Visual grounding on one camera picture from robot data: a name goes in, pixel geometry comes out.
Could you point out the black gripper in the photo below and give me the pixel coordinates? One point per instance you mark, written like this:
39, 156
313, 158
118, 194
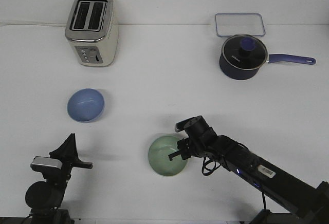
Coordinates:
67, 151
197, 144

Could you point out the green bowl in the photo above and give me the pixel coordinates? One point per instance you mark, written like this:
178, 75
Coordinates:
158, 156

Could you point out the blue bowl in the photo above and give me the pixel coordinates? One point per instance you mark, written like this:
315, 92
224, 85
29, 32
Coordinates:
86, 105

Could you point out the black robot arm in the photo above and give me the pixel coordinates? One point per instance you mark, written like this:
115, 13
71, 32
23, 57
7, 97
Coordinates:
45, 197
304, 203

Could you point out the dark blue saucepan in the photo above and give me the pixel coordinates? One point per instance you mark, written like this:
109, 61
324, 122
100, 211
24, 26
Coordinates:
239, 71

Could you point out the glass pot lid blue knob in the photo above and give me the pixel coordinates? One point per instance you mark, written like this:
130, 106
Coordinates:
244, 52

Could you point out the silver two-slot toaster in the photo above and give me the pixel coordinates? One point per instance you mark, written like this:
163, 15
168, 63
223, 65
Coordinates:
92, 31

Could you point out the clear blue-rimmed container lid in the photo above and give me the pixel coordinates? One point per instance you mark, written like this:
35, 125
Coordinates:
229, 24

